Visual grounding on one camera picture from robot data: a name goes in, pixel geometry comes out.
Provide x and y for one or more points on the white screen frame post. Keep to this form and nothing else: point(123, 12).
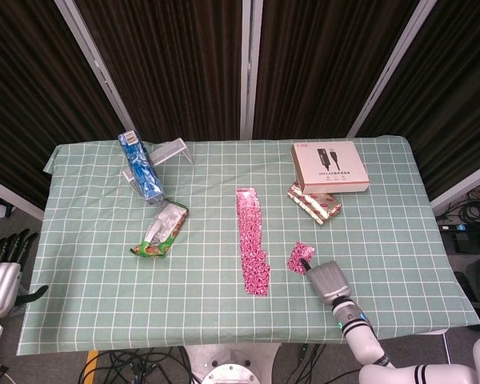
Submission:
point(250, 68)
point(96, 64)
point(392, 68)

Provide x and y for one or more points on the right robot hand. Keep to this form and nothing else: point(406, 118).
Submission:
point(330, 282)

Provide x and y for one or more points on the green snack bag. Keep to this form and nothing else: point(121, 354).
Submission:
point(166, 228)

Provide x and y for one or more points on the white screen base rail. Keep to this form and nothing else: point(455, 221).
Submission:
point(12, 196)
point(460, 190)

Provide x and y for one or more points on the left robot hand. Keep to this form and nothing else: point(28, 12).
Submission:
point(0, 284)

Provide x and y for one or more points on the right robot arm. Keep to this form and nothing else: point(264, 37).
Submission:
point(364, 340)

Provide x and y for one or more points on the green checked tablecloth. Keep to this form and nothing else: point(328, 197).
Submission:
point(208, 312)

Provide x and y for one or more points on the dark ribbed screen panel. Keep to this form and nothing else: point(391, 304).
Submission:
point(320, 68)
point(176, 68)
point(24, 100)
point(456, 100)

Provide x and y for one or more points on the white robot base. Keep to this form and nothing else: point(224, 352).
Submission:
point(232, 364)

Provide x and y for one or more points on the gold foil snack packet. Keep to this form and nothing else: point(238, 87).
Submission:
point(320, 206)

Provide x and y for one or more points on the blue snack package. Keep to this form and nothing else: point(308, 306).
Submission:
point(142, 168)

